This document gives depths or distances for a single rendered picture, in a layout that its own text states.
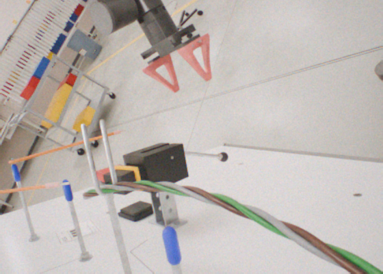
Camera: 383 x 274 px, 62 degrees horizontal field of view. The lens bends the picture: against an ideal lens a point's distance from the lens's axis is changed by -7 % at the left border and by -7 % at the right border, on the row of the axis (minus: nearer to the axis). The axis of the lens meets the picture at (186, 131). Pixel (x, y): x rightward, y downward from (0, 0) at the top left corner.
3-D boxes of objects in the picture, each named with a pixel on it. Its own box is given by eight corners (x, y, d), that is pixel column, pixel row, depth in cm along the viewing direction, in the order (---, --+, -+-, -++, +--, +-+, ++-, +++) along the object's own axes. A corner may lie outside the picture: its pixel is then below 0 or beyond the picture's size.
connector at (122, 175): (156, 179, 36) (152, 162, 36) (123, 196, 33) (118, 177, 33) (138, 177, 38) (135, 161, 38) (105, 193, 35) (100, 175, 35)
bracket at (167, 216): (188, 222, 38) (180, 181, 38) (172, 231, 37) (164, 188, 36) (163, 215, 42) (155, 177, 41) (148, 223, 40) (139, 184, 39)
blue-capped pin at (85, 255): (95, 257, 33) (74, 177, 32) (82, 263, 32) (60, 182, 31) (88, 253, 34) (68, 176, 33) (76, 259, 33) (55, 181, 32)
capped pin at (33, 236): (42, 236, 41) (20, 155, 39) (33, 242, 39) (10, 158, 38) (35, 236, 41) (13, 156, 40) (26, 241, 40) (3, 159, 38)
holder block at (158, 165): (189, 176, 39) (183, 143, 38) (151, 193, 35) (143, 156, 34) (166, 173, 42) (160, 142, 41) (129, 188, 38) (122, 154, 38)
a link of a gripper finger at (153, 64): (180, 94, 61) (154, 48, 59) (159, 102, 67) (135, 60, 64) (203, 78, 65) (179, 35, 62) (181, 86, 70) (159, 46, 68)
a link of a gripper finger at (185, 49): (206, 85, 55) (177, 35, 53) (180, 94, 61) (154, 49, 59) (228, 68, 59) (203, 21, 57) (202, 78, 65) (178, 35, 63)
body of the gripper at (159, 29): (175, 46, 55) (152, 6, 53) (143, 63, 63) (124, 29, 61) (199, 31, 59) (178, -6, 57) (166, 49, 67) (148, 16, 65)
